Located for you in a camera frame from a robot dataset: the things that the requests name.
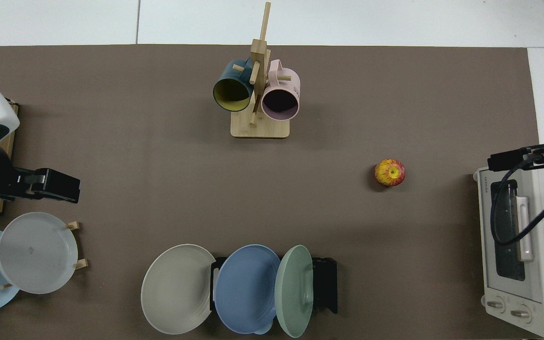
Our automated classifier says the wooden plate rack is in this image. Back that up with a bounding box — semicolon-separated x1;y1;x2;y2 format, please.
0;221;88;289

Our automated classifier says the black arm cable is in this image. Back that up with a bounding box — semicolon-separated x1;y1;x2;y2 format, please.
490;158;544;247

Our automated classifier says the beige plate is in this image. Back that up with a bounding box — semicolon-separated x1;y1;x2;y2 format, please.
141;244;217;335

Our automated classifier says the red yellow apple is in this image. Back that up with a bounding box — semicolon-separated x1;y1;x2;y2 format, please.
374;159;406;187

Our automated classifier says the pale green plate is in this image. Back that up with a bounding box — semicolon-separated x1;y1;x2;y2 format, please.
274;245;314;339

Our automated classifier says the pink cup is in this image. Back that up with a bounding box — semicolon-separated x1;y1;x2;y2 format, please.
261;59;301;120

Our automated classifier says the grey plate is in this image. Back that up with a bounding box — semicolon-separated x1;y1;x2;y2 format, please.
0;212;79;295

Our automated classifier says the black dish rack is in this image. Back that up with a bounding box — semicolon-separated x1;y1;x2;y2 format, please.
210;256;339;315

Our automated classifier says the dark teal cup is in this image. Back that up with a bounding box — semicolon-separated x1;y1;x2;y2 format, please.
212;58;255;113

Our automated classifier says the brown table cloth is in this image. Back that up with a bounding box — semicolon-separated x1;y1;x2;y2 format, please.
0;45;539;340

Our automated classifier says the wooden cup stand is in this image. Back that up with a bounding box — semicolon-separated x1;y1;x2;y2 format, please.
230;1;291;139

